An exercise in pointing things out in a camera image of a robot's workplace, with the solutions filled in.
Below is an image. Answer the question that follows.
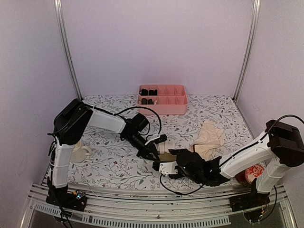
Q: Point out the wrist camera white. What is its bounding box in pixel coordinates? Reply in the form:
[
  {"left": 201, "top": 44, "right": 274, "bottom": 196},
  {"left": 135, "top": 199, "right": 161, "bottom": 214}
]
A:
[
  {"left": 159, "top": 161, "right": 179, "bottom": 175},
  {"left": 145, "top": 134, "right": 168, "bottom": 145}
]

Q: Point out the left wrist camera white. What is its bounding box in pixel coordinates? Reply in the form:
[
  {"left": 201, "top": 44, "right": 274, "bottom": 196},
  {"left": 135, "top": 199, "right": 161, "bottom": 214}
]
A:
[{"left": 145, "top": 134, "right": 168, "bottom": 145}]

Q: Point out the right aluminium frame post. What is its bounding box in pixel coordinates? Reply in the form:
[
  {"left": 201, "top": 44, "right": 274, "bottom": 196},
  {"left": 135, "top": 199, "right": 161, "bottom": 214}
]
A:
[{"left": 233, "top": 0, "right": 261, "bottom": 103}]

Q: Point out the left aluminium frame post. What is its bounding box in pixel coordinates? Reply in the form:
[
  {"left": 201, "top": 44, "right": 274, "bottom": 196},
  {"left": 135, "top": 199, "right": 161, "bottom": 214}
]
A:
[{"left": 54, "top": 0, "right": 83, "bottom": 100}]

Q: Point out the peach underwear pile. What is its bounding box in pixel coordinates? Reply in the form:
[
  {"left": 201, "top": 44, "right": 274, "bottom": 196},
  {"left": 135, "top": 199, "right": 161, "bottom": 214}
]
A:
[{"left": 190, "top": 120, "right": 225, "bottom": 161}]

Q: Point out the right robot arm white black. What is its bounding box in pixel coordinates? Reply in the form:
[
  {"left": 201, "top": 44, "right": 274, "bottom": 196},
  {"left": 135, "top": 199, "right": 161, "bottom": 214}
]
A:
[{"left": 152, "top": 120, "right": 304, "bottom": 211}]

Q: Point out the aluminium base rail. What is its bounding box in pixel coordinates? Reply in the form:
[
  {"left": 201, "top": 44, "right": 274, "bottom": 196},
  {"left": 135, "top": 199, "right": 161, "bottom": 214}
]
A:
[{"left": 19, "top": 182, "right": 297, "bottom": 228}]

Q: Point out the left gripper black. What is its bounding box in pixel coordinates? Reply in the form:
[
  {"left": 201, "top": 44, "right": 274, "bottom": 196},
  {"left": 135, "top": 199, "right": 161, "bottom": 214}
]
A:
[{"left": 125, "top": 133, "right": 159, "bottom": 162}]

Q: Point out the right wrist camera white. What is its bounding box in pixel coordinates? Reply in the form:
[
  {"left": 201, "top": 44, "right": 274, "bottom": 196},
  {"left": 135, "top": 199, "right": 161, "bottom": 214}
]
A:
[{"left": 159, "top": 161, "right": 179, "bottom": 175}]

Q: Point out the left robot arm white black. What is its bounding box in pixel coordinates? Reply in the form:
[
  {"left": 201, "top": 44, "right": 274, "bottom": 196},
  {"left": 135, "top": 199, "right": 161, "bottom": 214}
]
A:
[{"left": 46, "top": 98, "right": 159, "bottom": 211}]

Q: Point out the olive beige underwear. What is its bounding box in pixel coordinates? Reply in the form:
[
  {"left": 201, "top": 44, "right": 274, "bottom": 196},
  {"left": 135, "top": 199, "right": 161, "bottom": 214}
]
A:
[{"left": 155, "top": 140, "right": 176, "bottom": 162}]

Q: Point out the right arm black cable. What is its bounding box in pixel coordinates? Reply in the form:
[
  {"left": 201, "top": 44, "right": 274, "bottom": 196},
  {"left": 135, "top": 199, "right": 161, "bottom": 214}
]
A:
[{"left": 159, "top": 114, "right": 304, "bottom": 196}]

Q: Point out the aluminium frame post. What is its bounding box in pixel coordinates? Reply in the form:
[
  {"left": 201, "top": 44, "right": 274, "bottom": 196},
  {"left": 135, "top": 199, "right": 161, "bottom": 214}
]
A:
[
  {"left": 233, "top": 0, "right": 261, "bottom": 103},
  {"left": 54, "top": 0, "right": 83, "bottom": 100}
]

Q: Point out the cream ceramic mug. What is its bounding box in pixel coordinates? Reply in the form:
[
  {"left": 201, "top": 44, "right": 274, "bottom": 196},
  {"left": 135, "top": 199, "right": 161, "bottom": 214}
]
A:
[{"left": 70, "top": 140, "right": 92, "bottom": 163}]

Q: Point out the red floral round tin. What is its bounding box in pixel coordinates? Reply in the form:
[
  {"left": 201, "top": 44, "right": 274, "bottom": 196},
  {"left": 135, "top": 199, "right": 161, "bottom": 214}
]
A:
[{"left": 235, "top": 163, "right": 265, "bottom": 188}]

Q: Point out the black rolled underwear front middle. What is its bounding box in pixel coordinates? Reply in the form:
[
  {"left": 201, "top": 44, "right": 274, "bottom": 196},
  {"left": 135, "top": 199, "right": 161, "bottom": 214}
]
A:
[{"left": 148, "top": 99, "right": 154, "bottom": 105}]

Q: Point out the pink compartment organizer box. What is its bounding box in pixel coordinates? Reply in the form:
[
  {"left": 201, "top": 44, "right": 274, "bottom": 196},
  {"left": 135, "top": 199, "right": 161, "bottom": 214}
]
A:
[{"left": 137, "top": 84, "right": 188, "bottom": 115}]

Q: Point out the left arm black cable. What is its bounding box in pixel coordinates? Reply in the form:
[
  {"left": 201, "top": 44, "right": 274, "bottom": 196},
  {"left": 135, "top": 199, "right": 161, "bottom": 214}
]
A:
[{"left": 92, "top": 106, "right": 162, "bottom": 141}]

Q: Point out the black rolled underwear front left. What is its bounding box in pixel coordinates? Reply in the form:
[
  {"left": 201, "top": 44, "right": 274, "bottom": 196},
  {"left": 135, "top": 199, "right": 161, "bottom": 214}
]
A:
[{"left": 141, "top": 98, "right": 148, "bottom": 105}]

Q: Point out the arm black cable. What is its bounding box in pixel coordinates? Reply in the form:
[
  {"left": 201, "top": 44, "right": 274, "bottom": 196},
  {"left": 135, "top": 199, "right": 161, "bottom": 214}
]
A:
[
  {"left": 159, "top": 114, "right": 304, "bottom": 196},
  {"left": 92, "top": 106, "right": 162, "bottom": 141}
]

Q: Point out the black rolled underwear back left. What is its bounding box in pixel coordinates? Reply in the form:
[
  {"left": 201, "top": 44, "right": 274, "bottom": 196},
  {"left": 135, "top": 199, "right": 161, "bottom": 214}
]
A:
[{"left": 141, "top": 89, "right": 149, "bottom": 96}]

